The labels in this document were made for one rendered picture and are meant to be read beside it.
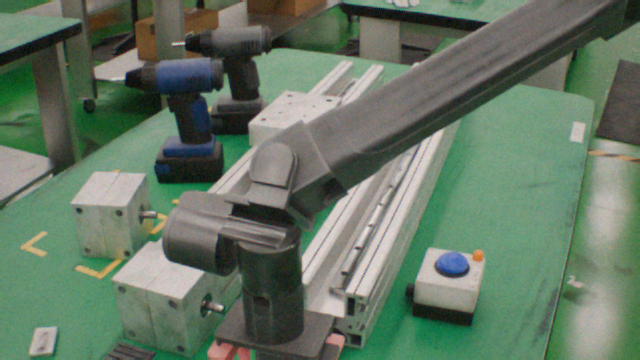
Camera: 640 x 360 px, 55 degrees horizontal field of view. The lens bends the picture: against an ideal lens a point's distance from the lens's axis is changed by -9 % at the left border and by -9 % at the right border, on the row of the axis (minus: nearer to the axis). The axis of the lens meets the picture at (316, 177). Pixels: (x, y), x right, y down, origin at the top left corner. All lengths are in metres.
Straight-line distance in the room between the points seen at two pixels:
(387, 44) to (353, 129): 1.99
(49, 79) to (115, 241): 1.65
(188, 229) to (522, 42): 0.34
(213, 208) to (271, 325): 0.12
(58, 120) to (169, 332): 1.90
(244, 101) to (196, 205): 0.75
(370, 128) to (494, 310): 0.40
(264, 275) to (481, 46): 0.27
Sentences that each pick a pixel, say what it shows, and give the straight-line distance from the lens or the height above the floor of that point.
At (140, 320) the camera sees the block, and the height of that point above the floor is 0.82.
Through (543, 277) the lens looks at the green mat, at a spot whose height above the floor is 0.78.
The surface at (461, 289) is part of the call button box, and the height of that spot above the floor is 0.84.
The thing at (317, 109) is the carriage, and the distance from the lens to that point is 1.14.
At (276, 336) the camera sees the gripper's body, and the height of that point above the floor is 0.93.
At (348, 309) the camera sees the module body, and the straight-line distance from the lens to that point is 0.79.
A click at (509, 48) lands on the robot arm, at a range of 0.59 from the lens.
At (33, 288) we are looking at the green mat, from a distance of 0.99.
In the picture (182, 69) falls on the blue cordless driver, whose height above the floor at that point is 0.99.
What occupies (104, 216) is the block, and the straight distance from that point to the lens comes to 0.97.
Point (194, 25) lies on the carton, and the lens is 3.75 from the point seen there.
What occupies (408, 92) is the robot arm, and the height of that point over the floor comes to 1.13.
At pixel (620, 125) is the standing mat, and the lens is 3.71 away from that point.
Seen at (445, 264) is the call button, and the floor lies 0.85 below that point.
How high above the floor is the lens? 1.34
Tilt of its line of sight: 28 degrees down
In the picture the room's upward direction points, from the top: straight up
